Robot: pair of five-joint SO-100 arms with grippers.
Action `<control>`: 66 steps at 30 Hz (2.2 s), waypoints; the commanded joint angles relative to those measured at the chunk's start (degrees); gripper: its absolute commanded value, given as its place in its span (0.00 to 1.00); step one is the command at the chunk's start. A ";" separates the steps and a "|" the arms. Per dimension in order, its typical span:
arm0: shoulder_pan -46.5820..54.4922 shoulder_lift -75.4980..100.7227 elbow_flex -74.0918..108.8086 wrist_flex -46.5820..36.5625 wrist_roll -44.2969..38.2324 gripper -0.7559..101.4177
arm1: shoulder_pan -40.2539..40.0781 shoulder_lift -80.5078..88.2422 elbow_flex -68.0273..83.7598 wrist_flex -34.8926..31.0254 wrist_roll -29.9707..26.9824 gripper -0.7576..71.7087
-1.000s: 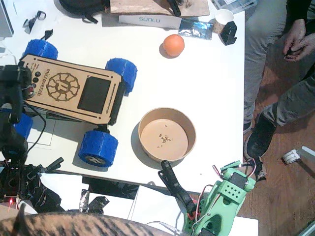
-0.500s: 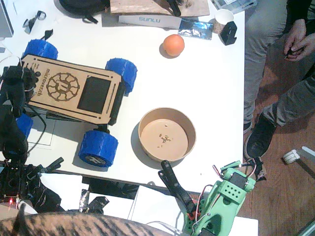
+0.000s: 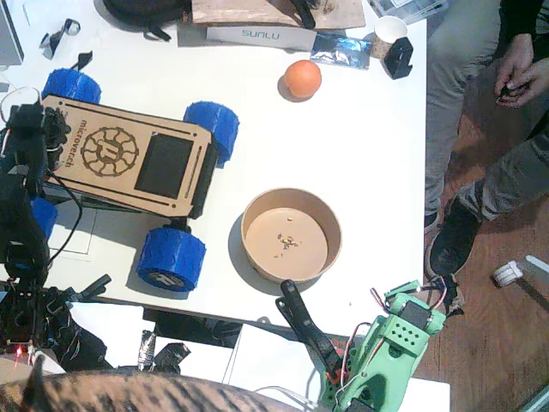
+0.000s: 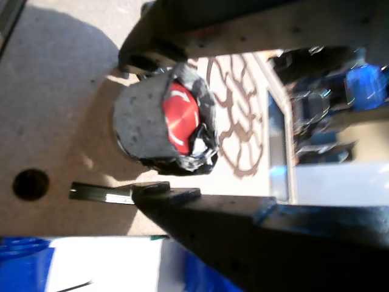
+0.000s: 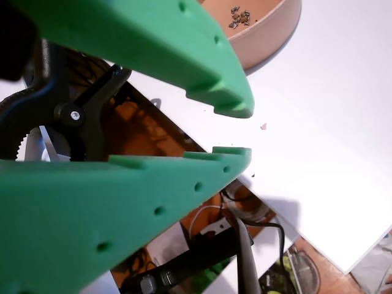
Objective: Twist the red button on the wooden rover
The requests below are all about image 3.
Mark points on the small dark object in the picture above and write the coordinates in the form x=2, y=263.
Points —
x=508, y=96

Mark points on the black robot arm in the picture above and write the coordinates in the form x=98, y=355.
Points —
x=19, y=223

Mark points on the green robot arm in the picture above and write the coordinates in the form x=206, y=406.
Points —
x=377, y=377

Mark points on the person left hand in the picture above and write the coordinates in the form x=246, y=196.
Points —
x=534, y=83

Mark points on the person right hand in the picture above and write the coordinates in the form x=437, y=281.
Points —
x=519, y=56

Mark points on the blue rover wheel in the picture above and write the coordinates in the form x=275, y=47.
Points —
x=43, y=214
x=70, y=86
x=171, y=257
x=214, y=129

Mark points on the black shoe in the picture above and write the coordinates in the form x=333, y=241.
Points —
x=452, y=244

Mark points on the small black plastic piece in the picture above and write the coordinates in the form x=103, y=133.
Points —
x=84, y=58

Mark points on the dark shoe white sole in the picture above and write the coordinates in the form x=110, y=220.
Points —
x=430, y=222

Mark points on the black folded clip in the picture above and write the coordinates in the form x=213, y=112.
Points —
x=53, y=40

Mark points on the grey box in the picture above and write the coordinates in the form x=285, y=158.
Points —
x=8, y=38

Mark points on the white ribbed device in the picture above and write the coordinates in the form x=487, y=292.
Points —
x=508, y=273

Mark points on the wooden rover chassis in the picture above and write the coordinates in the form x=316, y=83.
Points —
x=165, y=165

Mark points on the small crumbs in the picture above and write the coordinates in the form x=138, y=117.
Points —
x=288, y=241

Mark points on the pale metal bar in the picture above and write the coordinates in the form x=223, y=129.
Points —
x=538, y=262

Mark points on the brown paper bowl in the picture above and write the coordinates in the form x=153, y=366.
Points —
x=266, y=253

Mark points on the black bag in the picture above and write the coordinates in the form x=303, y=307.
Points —
x=141, y=8

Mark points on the black clamp lever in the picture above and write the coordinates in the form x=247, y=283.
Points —
x=96, y=284

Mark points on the grey trouser leg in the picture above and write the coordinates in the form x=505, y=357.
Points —
x=450, y=86

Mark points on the black flat box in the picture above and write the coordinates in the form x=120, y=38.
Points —
x=193, y=330

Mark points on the wooden board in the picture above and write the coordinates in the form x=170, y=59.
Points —
x=240, y=13

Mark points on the white SUNLU box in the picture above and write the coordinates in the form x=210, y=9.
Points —
x=257, y=36

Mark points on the silver black wrapper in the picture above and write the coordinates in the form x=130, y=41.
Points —
x=147, y=349

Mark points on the orange fruit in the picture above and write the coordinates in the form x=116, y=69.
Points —
x=302, y=79

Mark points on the blue foil packet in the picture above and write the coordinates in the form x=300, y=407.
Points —
x=339, y=51

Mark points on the striped brown fabric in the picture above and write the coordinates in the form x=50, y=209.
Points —
x=128, y=392

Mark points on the white paper cup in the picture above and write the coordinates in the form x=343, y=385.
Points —
x=390, y=28

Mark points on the clear plastic box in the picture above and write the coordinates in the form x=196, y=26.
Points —
x=412, y=10

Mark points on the black jacket sleeve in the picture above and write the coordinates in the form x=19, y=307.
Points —
x=519, y=17

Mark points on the black printed bracket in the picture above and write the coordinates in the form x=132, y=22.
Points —
x=396, y=60

